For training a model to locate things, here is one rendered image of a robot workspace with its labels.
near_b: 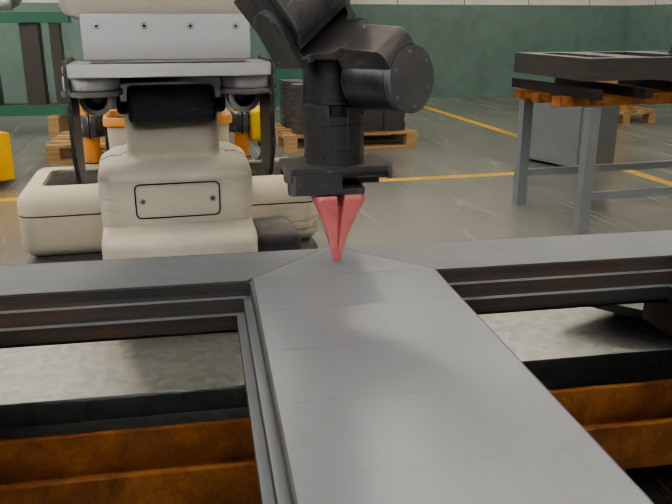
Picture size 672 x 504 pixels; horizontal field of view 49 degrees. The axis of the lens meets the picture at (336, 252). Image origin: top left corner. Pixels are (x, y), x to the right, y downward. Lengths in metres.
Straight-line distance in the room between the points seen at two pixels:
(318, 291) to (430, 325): 0.12
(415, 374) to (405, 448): 0.09
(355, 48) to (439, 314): 0.23
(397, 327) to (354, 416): 0.14
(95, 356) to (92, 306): 0.30
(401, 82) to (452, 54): 10.58
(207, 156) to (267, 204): 0.30
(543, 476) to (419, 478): 0.07
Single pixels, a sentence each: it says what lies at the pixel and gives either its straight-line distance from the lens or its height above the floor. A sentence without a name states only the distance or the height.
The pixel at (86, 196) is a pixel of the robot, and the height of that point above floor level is 0.80.
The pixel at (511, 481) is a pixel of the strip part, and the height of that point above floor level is 0.86.
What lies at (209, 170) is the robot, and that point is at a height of 0.88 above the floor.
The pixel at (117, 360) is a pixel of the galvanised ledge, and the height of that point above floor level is 0.68.
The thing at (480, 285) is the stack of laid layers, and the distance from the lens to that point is 0.75.
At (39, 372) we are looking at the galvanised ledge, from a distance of 0.99.
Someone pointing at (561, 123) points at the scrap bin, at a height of 0.34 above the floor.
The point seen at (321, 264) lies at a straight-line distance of 0.74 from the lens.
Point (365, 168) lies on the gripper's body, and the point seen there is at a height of 0.96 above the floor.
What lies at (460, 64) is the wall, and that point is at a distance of 11.27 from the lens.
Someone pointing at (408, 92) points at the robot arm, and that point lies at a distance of 0.64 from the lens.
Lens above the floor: 1.09
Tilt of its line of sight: 17 degrees down
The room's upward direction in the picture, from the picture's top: straight up
